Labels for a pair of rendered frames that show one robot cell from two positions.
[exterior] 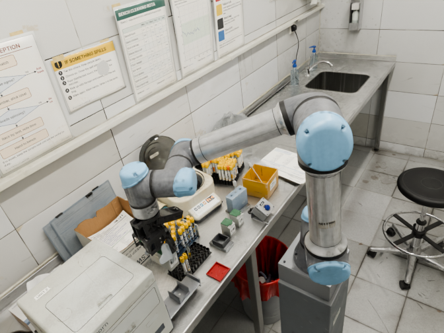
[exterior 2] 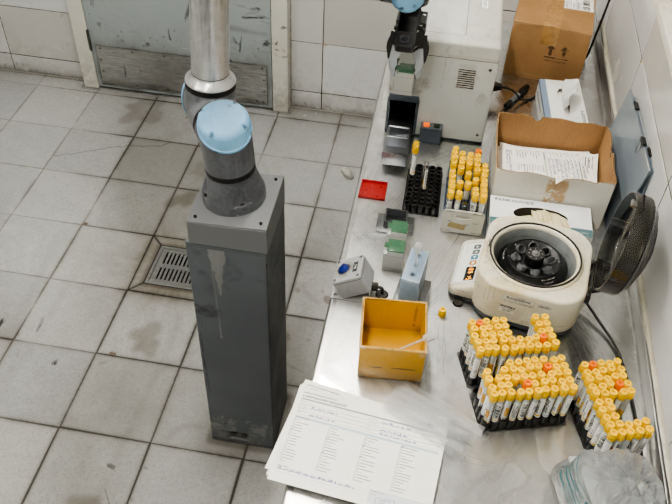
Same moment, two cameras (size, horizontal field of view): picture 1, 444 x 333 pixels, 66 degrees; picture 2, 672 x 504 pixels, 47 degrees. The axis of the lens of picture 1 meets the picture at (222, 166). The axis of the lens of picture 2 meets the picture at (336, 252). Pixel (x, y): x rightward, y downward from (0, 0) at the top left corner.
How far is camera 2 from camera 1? 2.27 m
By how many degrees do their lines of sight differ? 96
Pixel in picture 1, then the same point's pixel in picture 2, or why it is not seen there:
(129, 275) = not seen: hidden behind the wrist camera
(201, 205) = (475, 256)
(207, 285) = (376, 174)
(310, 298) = not seen: hidden behind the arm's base
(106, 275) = (437, 23)
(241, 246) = (361, 231)
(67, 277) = (477, 16)
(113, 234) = (567, 172)
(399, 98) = not seen: outside the picture
